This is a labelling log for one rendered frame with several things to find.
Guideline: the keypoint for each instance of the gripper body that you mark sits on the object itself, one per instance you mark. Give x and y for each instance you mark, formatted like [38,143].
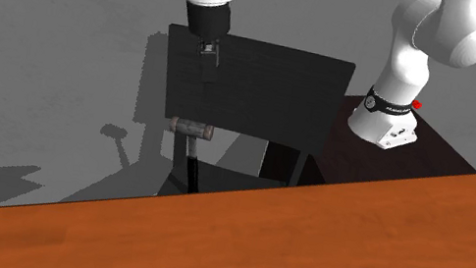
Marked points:
[207,19]

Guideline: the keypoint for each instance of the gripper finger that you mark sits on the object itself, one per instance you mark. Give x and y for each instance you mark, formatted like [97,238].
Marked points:
[209,70]

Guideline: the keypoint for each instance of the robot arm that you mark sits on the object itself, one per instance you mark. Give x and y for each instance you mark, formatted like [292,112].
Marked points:
[407,65]

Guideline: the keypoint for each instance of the black square side table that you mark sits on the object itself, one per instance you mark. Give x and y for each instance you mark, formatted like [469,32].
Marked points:
[264,94]

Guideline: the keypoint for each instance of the orange wooden table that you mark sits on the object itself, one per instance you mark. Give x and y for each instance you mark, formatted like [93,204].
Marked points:
[295,255]

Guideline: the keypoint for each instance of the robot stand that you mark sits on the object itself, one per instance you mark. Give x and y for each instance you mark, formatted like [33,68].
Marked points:
[423,159]

